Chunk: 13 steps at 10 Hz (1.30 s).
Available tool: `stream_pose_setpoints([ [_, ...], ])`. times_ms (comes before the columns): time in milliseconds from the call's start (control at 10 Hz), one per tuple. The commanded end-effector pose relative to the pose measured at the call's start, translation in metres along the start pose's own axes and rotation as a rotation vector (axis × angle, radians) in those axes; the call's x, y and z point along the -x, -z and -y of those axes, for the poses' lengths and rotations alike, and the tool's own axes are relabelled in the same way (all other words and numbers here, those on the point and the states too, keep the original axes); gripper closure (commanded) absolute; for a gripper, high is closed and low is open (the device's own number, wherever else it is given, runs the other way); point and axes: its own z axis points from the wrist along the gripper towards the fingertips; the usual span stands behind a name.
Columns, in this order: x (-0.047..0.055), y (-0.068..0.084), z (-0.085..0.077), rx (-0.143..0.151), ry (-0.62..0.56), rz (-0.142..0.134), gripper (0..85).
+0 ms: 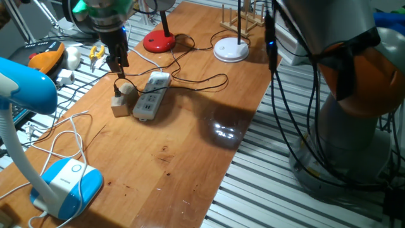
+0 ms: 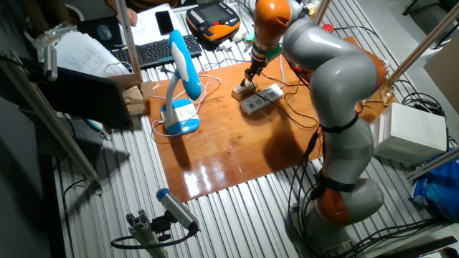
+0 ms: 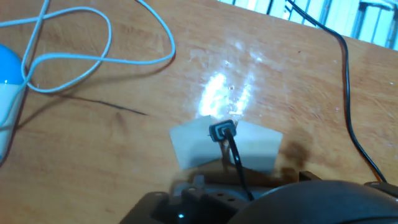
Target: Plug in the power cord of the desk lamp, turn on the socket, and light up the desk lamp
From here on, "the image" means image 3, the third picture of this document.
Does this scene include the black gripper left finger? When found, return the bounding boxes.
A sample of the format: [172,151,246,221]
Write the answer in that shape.
[119,174,253,224]

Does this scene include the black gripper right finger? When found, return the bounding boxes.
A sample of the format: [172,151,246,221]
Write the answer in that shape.
[298,170,323,182]

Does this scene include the blue white desk lamp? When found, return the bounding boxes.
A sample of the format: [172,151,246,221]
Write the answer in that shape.
[0,43,28,164]

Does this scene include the wooden cube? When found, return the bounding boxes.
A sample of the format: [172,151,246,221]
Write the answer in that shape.
[169,115,224,171]
[235,120,284,174]

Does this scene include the thin black cord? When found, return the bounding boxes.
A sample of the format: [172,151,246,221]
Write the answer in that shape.
[285,0,389,184]

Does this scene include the white lamp cord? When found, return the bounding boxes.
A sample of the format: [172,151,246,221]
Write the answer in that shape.
[0,0,177,94]

